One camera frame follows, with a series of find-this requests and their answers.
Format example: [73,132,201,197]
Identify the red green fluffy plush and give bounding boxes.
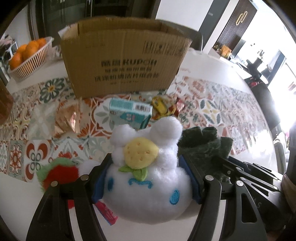
[36,158,80,209]

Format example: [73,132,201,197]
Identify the white plush toy yellow strawberry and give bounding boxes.
[103,116,192,225]

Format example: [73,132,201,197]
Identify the red snack wrapper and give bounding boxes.
[95,201,118,225]

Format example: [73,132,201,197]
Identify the patterned tile table runner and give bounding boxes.
[1,77,276,185]

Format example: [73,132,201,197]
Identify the gold foil snack packet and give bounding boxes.
[53,103,81,138]

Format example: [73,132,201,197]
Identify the glass vase with flowers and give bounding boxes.
[0,80,14,125]

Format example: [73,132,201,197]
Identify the teal small carton box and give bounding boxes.
[109,98,152,130]

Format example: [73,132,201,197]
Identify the white plastic fruit basket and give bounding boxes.
[8,37,54,82]

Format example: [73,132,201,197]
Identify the orange fruit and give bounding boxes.
[29,38,47,49]
[9,52,23,71]
[23,43,39,60]

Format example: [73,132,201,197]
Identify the brown cardboard box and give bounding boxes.
[60,16,192,98]

